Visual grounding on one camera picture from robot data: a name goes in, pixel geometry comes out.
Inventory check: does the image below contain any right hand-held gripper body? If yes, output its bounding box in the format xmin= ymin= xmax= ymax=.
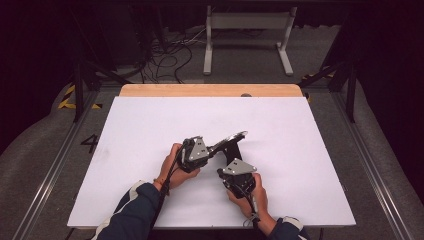
xmin=217 ymin=158 xmax=258 ymax=199

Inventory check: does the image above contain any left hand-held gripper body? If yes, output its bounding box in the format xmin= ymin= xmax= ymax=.
xmin=176 ymin=134 xmax=211 ymax=174

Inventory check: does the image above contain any oval silver picture frame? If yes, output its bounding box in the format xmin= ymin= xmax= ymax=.
xmin=207 ymin=130 xmax=249 ymax=158

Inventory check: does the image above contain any person's left hand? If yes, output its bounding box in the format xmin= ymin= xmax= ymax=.
xmin=155 ymin=143 xmax=201 ymax=192

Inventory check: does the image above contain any person's right hand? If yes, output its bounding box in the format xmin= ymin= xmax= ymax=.
xmin=226 ymin=173 xmax=270 ymax=221

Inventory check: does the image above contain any black metal stand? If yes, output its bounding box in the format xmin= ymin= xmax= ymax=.
xmin=71 ymin=6 xmax=133 ymax=123
xmin=298 ymin=6 xmax=359 ymax=123

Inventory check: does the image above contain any white metal stand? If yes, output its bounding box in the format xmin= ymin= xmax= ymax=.
xmin=203 ymin=4 xmax=298 ymax=77

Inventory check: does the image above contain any yellow black hazard tape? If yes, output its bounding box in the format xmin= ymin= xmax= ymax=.
xmin=58 ymin=84 xmax=103 ymax=110

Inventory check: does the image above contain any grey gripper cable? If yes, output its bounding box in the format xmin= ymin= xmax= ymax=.
xmin=244 ymin=194 xmax=262 ymax=231

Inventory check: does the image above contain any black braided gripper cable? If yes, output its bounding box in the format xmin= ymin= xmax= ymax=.
xmin=149 ymin=143 xmax=186 ymax=231

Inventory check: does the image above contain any tangle of black floor cables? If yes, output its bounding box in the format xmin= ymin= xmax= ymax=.
xmin=141 ymin=28 xmax=208 ymax=84

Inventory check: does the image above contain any aluminium floor rail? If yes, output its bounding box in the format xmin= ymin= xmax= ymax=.
xmin=13 ymin=89 xmax=101 ymax=240
xmin=329 ymin=91 xmax=414 ymax=240

